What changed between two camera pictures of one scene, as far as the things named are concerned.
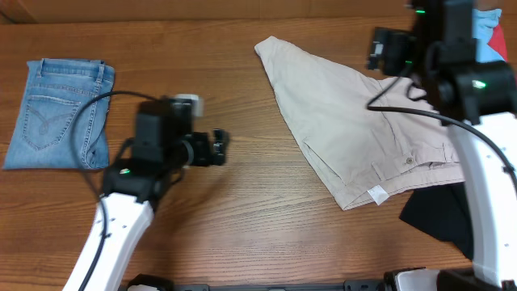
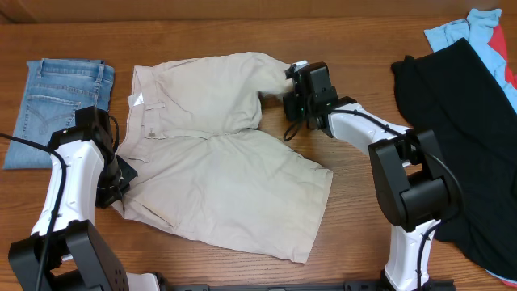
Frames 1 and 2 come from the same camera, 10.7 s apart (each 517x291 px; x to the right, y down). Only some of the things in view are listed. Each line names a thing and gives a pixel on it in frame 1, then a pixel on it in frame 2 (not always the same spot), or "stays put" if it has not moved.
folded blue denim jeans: [54, 92] stays put
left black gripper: [206, 155] to [106, 199]
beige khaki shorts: [372, 137] to [202, 168]
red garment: [498, 42] stays put
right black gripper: [398, 45] to [288, 105]
